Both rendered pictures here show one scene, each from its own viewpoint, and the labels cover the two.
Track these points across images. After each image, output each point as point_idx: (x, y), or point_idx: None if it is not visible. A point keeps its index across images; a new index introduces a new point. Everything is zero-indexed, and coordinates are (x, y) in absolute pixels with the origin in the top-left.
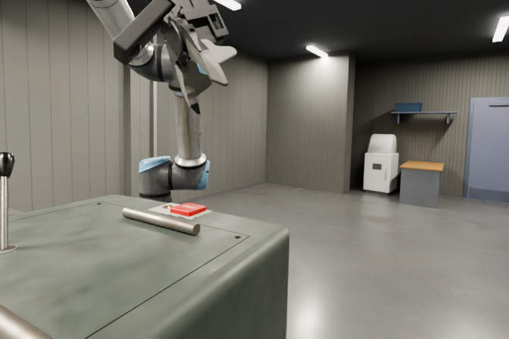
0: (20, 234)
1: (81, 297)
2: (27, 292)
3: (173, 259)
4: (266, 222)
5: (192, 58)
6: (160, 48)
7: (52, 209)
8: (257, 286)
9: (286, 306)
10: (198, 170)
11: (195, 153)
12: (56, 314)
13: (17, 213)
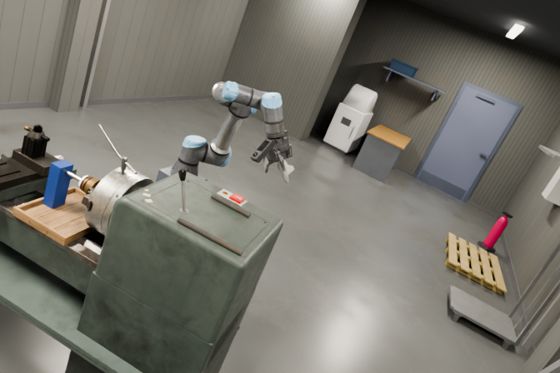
0: (178, 201)
1: (231, 238)
2: (214, 233)
3: (247, 229)
4: (273, 215)
5: (277, 166)
6: None
7: (171, 183)
8: (271, 242)
9: (272, 250)
10: (225, 156)
11: (227, 146)
12: (229, 242)
13: (143, 176)
